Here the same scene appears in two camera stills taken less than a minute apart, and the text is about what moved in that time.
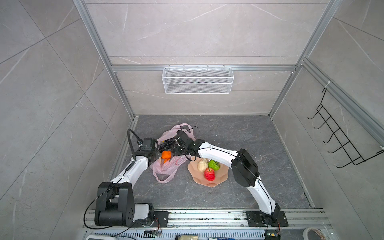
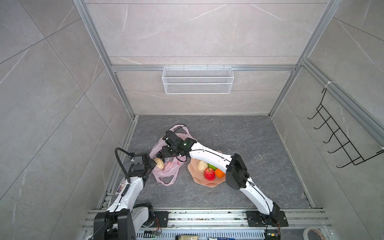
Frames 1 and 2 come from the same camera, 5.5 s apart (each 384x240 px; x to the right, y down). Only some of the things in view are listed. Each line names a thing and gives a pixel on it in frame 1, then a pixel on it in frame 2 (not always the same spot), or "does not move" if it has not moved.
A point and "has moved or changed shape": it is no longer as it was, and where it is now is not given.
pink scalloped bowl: (221, 174) does not move
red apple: (209, 174) does not move
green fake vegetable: (214, 164) does not move
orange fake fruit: (166, 155) has moved or changed shape
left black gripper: (157, 153) to (152, 163)
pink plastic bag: (165, 172) does not move
